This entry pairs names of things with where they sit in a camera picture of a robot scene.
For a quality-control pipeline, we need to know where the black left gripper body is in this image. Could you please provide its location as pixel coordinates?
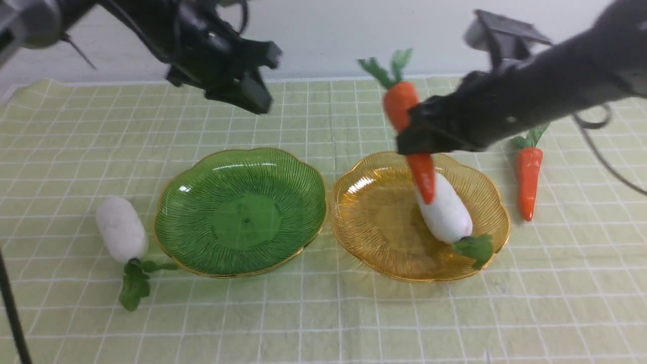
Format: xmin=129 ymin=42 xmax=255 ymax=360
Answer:
xmin=166 ymin=10 xmax=283 ymax=115

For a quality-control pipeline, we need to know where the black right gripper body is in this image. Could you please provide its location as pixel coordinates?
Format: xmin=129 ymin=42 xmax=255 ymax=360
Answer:
xmin=396 ymin=71 xmax=511 ymax=156

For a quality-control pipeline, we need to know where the orange toy carrot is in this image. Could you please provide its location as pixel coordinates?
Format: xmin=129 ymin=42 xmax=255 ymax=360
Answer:
xmin=511 ymin=124 xmax=548 ymax=221
xmin=357 ymin=48 xmax=435 ymax=205

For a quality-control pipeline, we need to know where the white toy radish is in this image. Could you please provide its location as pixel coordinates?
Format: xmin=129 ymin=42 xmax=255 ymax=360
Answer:
xmin=417 ymin=172 xmax=494 ymax=271
xmin=95 ymin=196 xmax=178 ymax=312

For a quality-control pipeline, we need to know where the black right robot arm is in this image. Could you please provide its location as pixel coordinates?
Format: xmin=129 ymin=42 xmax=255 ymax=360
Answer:
xmin=396 ymin=1 xmax=646 ymax=155

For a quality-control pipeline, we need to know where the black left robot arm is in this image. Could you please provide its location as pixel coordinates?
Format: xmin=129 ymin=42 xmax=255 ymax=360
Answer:
xmin=2 ymin=1 xmax=282 ymax=115

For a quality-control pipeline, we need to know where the green ribbed plastic plate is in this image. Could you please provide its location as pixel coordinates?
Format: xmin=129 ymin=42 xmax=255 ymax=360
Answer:
xmin=152 ymin=147 xmax=329 ymax=278

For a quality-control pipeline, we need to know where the amber ribbed plastic plate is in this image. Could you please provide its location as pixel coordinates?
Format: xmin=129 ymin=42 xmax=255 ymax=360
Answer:
xmin=330 ymin=151 xmax=512 ymax=283

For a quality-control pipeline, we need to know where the green checkered tablecloth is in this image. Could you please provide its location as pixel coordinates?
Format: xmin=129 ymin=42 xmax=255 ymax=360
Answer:
xmin=1 ymin=80 xmax=645 ymax=363

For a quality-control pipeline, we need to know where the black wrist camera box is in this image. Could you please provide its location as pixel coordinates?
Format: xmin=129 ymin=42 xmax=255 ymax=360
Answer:
xmin=463 ymin=9 xmax=552 ymax=70

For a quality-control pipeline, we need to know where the black cable right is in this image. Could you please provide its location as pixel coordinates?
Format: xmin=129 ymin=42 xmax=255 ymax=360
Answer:
xmin=573 ymin=104 xmax=647 ymax=197

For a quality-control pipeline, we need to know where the black cable left edge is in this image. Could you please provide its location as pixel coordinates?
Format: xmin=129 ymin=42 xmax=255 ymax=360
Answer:
xmin=0 ymin=248 xmax=33 ymax=364

